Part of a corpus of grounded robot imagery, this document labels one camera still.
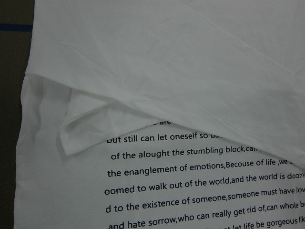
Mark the white long-sleeve printed shirt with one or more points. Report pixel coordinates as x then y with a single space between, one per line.
163 114

